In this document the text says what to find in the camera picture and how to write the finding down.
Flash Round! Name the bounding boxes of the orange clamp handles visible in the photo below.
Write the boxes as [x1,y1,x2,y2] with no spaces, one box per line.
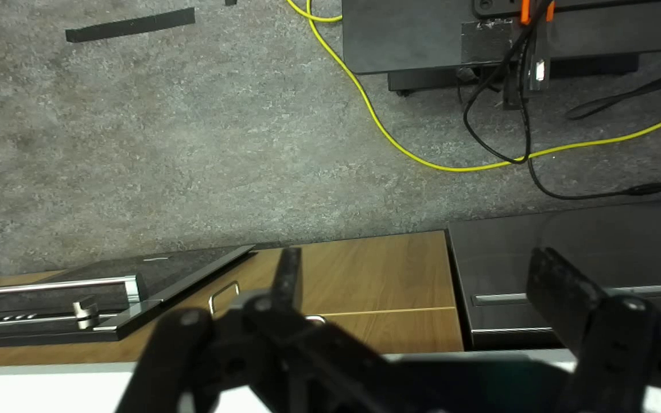
[518,0,556,28]

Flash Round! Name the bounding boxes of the dark cabinet drawer front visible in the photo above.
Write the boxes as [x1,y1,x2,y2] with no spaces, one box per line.
[447,201,661,349]

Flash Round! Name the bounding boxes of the black plate with metal handle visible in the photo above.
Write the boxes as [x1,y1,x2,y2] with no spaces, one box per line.
[0,245,253,347]

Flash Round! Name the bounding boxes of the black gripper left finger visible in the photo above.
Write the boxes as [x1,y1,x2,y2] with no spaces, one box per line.
[116,247,392,413]

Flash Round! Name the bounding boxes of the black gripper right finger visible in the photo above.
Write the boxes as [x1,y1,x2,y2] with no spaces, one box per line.
[525,247,661,413]

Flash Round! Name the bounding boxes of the black cable on floor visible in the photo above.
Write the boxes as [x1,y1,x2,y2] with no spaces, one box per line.
[462,30,661,201]

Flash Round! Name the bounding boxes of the black strip on floor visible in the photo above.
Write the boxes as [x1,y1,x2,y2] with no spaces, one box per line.
[64,6,196,43]

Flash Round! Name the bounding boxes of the yellow cable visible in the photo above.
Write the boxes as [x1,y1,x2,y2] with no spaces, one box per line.
[284,0,661,176]

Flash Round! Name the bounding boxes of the wooden cabinet drawer front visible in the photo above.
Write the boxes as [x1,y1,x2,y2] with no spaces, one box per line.
[0,231,463,367]

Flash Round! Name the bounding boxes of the dark metal equipment base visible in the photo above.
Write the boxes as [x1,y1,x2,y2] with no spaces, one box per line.
[343,0,661,94]

